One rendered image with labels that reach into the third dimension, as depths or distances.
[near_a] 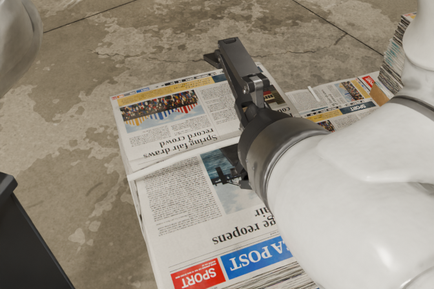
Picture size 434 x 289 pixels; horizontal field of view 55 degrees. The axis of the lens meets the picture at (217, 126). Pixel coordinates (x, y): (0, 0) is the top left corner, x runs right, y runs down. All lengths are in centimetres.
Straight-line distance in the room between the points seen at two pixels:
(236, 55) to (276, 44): 217
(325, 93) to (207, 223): 96
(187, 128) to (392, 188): 44
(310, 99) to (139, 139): 85
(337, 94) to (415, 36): 113
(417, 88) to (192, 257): 33
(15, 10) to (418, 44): 51
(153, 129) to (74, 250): 120
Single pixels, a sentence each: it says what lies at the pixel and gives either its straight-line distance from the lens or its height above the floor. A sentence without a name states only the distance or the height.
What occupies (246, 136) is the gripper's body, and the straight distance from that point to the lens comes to 41.
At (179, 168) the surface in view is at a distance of 61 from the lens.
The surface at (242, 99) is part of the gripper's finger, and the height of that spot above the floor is 122.
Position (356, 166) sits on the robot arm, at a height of 133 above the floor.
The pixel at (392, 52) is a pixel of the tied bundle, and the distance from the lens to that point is 101.
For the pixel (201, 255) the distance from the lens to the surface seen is 53.
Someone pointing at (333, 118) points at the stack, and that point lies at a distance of 103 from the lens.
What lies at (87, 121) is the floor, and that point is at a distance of 222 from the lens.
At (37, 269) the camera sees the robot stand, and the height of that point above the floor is 76.
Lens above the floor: 154
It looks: 47 degrees down
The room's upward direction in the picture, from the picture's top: straight up
